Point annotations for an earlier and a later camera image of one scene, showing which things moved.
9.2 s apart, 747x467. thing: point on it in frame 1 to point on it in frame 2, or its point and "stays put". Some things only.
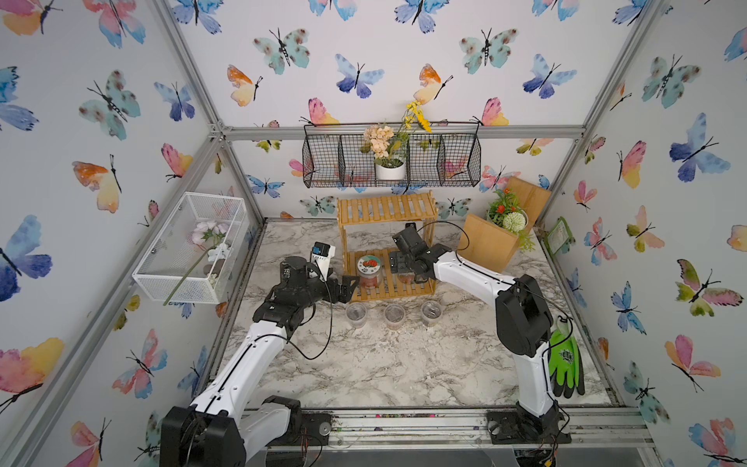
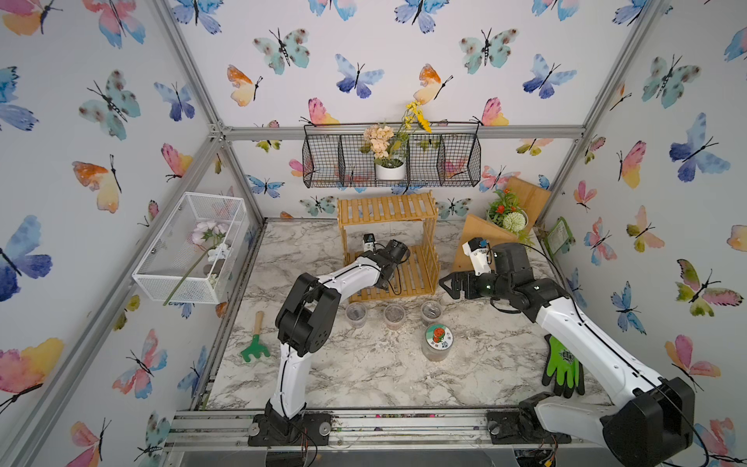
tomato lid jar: (407, 277) to (437, 342)
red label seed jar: (394, 316) stays put
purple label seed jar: (356, 314) stays put
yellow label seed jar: (431, 313) stays put
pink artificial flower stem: (207, 234) stays put
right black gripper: (396, 260) to (469, 277)
